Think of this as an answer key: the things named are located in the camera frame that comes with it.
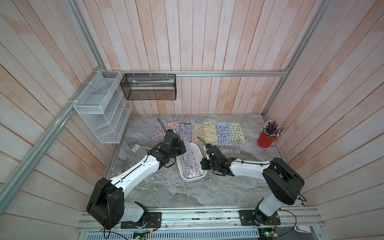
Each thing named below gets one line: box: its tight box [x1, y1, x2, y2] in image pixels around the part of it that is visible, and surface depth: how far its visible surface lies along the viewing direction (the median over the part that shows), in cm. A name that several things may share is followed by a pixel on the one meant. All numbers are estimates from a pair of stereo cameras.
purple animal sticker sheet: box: [182, 151, 201, 179], surface depth 90 cm
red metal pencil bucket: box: [257, 131, 278, 148], surface depth 103 cm
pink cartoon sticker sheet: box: [166, 120, 180, 135], surface depth 116 cm
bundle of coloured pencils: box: [263, 120, 285, 138], surface depth 92 cm
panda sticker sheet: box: [191, 120, 205, 144], surface depth 113 cm
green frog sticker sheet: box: [228, 121, 246, 143], surface depth 113 cm
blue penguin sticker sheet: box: [215, 121, 233, 146], surface depth 110 cm
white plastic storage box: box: [176, 142, 208, 183], surface depth 90 cm
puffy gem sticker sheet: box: [178, 122, 192, 143], surface depth 113 cm
